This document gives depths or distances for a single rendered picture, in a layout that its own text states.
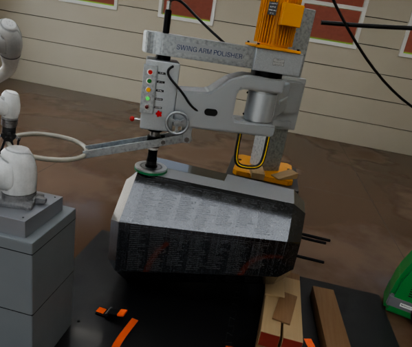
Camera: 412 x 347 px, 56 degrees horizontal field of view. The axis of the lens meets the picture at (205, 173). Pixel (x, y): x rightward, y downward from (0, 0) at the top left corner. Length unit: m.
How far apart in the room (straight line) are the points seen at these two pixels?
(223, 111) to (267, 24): 0.57
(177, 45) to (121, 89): 6.93
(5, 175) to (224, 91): 1.30
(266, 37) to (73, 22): 7.52
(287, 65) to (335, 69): 6.09
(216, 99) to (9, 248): 1.39
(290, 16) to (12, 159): 1.65
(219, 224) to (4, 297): 1.20
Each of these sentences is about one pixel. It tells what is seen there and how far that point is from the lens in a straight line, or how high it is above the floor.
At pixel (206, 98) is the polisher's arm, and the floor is 1.40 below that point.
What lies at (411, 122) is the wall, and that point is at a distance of 9.01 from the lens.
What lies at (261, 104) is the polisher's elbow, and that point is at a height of 1.41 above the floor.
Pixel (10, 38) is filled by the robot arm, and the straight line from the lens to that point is 2.04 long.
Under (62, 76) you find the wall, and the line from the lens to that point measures 9.84.
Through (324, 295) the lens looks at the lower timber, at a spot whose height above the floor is 0.11.
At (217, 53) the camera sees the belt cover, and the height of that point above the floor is 1.68.
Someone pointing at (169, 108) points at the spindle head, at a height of 1.32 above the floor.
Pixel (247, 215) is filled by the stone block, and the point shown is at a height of 0.77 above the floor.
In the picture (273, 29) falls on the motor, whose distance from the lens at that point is 2.47.
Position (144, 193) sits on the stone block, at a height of 0.77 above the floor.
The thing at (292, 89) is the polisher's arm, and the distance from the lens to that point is 3.08.
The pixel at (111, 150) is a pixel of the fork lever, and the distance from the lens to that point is 2.53.
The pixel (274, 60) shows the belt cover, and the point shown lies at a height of 1.69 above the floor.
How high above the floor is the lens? 1.80
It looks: 20 degrees down
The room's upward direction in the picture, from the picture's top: 9 degrees clockwise
